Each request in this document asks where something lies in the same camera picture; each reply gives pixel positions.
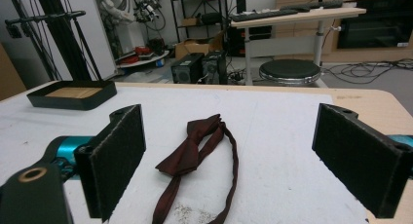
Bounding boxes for dark red bow tie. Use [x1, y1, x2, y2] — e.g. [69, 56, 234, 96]
[151, 113, 240, 224]

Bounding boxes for black tray with wooden bottom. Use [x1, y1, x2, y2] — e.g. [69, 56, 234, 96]
[26, 80, 118, 112]

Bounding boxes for black oven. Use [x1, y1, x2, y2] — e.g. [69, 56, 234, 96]
[336, 0, 413, 51]

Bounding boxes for black keyboard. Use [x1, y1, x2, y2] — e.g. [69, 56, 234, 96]
[231, 9, 300, 23]

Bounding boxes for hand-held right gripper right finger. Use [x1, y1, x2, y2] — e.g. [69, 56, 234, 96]
[312, 102, 413, 219]

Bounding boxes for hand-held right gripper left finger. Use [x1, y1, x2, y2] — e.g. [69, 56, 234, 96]
[73, 103, 147, 223]

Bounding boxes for black tripod stand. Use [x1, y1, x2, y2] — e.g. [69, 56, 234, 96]
[4, 0, 103, 82]

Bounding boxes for black metal shelf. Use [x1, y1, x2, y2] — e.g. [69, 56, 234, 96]
[169, 0, 228, 43]

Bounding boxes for black computer tower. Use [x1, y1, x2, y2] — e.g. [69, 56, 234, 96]
[202, 50, 228, 86]
[170, 53, 206, 85]

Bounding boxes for cardboard box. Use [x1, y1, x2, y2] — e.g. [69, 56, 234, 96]
[174, 30, 226, 60]

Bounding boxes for white table mat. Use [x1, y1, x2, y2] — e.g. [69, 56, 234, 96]
[0, 85, 371, 224]

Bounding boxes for black round stool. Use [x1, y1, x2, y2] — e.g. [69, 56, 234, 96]
[258, 58, 322, 88]

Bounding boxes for black floor cables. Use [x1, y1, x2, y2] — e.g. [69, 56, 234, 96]
[320, 57, 413, 86]

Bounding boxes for light wooden desk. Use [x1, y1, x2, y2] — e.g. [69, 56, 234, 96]
[231, 7, 367, 87]

